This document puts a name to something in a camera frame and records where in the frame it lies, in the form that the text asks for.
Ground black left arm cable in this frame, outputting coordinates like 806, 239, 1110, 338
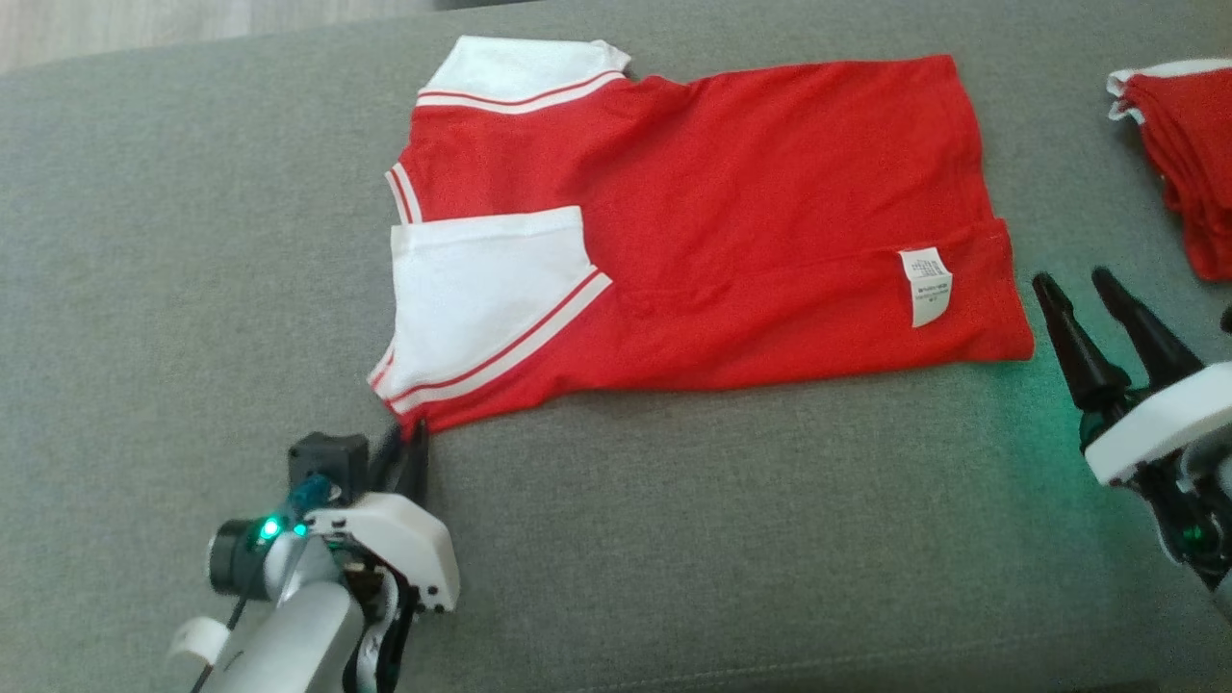
191, 595, 249, 693

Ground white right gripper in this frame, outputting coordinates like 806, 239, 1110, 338
1032, 267, 1232, 485

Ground red shorts with white trim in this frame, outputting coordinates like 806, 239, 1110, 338
1106, 58, 1232, 283

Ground red polo shirt white sleeves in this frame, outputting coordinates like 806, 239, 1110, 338
369, 36, 1037, 440

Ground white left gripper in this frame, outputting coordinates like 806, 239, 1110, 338
306, 419, 461, 614

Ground grey fabric sofa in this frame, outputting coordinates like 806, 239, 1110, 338
0, 0, 1232, 693

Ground white cable tag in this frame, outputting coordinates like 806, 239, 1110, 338
167, 616, 233, 667

